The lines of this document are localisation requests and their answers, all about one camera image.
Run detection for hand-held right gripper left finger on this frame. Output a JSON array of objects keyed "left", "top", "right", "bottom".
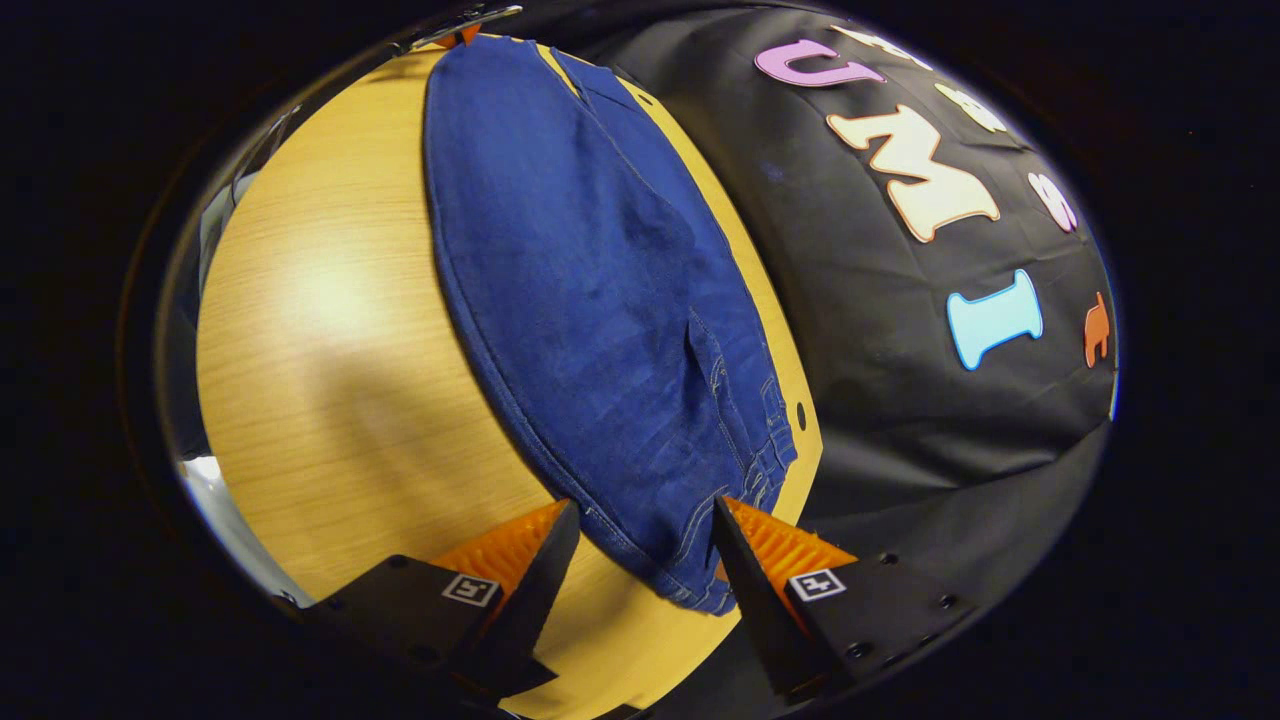
[{"left": 298, "top": 498, "right": 583, "bottom": 702}]

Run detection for blue denim jeans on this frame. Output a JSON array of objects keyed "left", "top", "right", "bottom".
[{"left": 423, "top": 35, "right": 799, "bottom": 616}]

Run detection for black backdrop cloth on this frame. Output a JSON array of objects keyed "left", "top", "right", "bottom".
[{"left": 540, "top": 0, "right": 1119, "bottom": 720}]

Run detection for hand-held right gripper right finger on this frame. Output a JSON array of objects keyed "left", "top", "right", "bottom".
[{"left": 711, "top": 495, "right": 977, "bottom": 707}]

